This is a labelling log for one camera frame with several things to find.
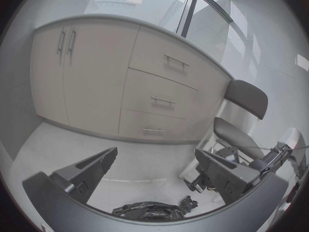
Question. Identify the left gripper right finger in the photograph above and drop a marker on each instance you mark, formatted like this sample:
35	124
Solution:
229	177

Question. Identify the black plastic bag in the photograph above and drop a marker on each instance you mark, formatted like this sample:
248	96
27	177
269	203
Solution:
149	210

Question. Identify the crumpled black plastic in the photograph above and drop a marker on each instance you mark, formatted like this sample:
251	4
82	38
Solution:
189	203

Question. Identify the grey padded white chair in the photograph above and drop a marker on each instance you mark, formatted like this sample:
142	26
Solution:
248	98

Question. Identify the beige cabinet with drawers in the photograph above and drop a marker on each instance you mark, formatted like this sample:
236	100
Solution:
96	81

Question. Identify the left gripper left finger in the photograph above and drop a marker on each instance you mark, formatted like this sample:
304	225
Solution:
82	175

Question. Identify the window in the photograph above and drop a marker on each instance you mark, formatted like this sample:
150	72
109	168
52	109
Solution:
144	6

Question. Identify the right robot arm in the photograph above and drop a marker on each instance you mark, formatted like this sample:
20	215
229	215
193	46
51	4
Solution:
287	141

